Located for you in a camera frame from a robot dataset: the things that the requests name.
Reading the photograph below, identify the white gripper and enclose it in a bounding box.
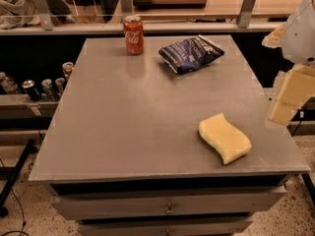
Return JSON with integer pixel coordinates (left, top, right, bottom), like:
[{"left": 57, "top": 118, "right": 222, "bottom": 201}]
[{"left": 262, "top": 0, "right": 315, "bottom": 126}]

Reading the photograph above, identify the blue chip bag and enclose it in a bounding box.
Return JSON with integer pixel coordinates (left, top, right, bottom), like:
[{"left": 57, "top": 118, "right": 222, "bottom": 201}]
[{"left": 158, "top": 34, "right": 224, "bottom": 75}]

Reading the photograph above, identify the yellow sponge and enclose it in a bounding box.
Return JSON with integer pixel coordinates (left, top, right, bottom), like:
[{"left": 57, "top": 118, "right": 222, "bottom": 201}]
[{"left": 198, "top": 113, "right": 252, "bottom": 164}]

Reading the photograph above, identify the red cola can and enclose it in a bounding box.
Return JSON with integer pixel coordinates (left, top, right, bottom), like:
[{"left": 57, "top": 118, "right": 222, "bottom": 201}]
[{"left": 123, "top": 15, "right": 144, "bottom": 55}]

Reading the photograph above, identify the grey drawer cabinet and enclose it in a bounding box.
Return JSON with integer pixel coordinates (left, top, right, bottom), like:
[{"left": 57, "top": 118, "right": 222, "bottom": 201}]
[{"left": 30, "top": 35, "right": 308, "bottom": 226}]

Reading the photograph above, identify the patterned upright can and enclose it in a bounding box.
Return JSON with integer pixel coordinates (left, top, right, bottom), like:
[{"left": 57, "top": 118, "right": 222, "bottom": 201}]
[{"left": 62, "top": 62, "right": 74, "bottom": 80}]

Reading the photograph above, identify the silver can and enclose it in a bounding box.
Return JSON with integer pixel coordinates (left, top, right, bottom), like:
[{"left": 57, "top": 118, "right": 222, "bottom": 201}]
[{"left": 55, "top": 78, "right": 66, "bottom": 94}]

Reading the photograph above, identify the green can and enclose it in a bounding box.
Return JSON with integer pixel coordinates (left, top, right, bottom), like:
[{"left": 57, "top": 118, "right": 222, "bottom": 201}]
[{"left": 41, "top": 79, "right": 58, "bottom": 101}]

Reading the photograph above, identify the dark blue can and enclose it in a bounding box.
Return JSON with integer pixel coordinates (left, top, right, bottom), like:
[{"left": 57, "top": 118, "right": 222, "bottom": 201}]
[{"left": 22, "top": 80, "right": 41, "bottom": 101}]

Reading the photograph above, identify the grey cloth pile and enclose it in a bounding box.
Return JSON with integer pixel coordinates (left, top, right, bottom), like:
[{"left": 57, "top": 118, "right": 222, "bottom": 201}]
[{"left": 0, "top": 0, "right": 72, "bottom": 30}]

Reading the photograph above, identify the plastic bottle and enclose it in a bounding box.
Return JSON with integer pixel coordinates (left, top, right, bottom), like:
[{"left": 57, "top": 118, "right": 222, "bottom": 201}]
[{"left": 0, "top": 72, "right": 21, "bottom": 94}]

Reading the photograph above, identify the black stand leg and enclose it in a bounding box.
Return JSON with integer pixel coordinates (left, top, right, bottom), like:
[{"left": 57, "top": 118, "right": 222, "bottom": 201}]
[{"left": 0, "top": 139, "right": 37, "bottom": 217}]

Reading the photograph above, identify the metal rail bracket right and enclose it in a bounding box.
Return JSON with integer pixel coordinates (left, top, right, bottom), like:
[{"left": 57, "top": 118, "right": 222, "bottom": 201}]
[{"left": 236, "top": 0, "right": 256, "bottom": 28}]

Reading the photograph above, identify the metal rail bracket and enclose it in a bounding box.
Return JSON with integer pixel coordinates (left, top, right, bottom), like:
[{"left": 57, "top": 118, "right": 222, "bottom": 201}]
[
  {"left": 120, "top": 0, "right": 132, "bottom": 20},
  {"left": 33, "top": 0, "right": 53, "bottom": 30},
  {"left": 236, "top": 0, "right": 256, "bottom": 28}
]

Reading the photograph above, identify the metal rail bracket middle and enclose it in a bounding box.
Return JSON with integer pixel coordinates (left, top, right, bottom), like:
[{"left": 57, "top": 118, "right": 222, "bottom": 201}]
[{"left": 120, "top": 0, "right": 132, "bottom": 20}]

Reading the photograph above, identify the lower drawer with handle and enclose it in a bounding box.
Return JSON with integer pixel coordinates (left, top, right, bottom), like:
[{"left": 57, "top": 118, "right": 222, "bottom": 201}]
[{"left": 78, "top": 216, "right": 252, "bottom": 236}]

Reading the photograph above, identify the drawer with handle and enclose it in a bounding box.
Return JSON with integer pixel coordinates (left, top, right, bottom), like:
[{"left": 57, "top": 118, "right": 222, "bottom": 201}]
[
  {"left": 51, "top": 186, "right": 285, "bottom": 221},
  {"left": 78, "top": 216, "right": 252, "bottom": 236}
]

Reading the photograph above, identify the upper drawer with handle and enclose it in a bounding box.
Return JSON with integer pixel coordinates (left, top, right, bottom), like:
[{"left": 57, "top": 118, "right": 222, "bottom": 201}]
[{"left": 51, "top": 186, "right": 285, "bottom": 221}]

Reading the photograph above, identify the metal rail bracket left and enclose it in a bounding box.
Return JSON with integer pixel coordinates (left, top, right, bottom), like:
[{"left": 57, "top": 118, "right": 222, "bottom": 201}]
[{"left": 33, "top": 0, "right": 53, "bottom": 30}]

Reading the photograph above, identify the black floor cable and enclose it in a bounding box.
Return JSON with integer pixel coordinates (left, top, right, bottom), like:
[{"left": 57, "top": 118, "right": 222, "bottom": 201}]
[{"left": 0, "top": 157, "right": 31, "bottom": 236}]

